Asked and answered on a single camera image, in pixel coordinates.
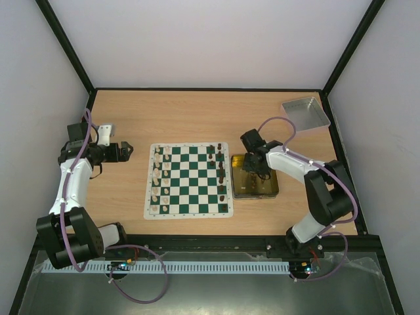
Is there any gold metal tin tray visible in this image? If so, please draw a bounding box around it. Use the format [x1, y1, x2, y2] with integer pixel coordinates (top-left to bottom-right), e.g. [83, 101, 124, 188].
[230, 154, 280, 200]

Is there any green white chess board mat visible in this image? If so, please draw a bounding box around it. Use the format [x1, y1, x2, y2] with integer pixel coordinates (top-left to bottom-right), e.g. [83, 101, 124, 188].
[144, 142, 234, 220]

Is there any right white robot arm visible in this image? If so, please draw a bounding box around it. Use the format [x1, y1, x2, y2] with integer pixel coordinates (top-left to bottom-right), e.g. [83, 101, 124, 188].
[240, 129, 358, 257]

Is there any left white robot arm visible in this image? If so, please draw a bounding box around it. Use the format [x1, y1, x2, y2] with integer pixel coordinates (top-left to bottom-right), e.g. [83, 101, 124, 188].
[36, 121, 133, 269]

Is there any silver square metal tin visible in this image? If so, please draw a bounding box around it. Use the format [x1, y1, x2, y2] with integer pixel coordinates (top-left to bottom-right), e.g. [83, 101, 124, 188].
[282, 96, 331, 133]

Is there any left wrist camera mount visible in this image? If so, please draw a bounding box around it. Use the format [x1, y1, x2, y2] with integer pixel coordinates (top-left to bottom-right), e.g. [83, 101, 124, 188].
[96, 123, 115, 146]

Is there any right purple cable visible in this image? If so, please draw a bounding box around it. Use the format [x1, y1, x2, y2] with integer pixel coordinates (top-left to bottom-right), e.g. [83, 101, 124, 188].
[257, 116, 360, 284]

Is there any purple cable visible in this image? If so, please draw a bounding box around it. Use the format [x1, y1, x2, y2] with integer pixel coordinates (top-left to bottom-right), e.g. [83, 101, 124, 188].
[257, 116, 360, 284]
[60, 108, 170, 303]

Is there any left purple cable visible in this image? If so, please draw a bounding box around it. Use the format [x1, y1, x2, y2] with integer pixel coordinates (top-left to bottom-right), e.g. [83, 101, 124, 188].
[60, 108, 170, 303]

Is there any white slotted cable duct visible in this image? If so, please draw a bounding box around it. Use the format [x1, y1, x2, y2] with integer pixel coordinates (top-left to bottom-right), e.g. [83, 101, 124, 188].
[42, 260, 290, 274]

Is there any black aluminium frame rail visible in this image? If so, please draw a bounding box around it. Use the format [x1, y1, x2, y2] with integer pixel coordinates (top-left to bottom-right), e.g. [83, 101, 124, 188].
[32, 233, 381, 258]

